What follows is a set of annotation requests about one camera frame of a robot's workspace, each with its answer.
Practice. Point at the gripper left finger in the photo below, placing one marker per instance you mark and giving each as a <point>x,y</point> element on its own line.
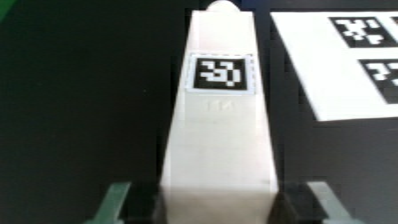
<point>127,205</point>

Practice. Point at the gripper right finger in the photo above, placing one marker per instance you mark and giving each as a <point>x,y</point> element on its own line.
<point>308,205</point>

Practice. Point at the white desk leg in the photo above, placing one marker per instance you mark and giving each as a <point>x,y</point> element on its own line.
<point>219,178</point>

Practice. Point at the white marker sheet with tags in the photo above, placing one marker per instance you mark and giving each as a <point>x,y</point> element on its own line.
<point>342,45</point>

